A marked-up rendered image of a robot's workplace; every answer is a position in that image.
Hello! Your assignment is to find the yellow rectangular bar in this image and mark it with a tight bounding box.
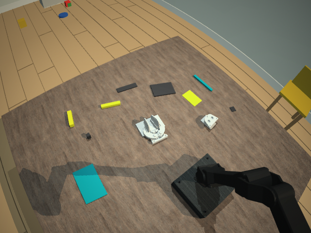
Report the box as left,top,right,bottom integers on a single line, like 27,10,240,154
101,101,121,109

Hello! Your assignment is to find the yellow rectangular block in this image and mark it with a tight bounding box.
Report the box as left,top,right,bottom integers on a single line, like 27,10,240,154
67,110,74,127

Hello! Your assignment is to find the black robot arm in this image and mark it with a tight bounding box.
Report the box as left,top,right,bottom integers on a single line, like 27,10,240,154
193,163,311,233

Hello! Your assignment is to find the yellow flat plate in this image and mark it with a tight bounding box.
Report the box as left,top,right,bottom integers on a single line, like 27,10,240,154
182,90,201,106

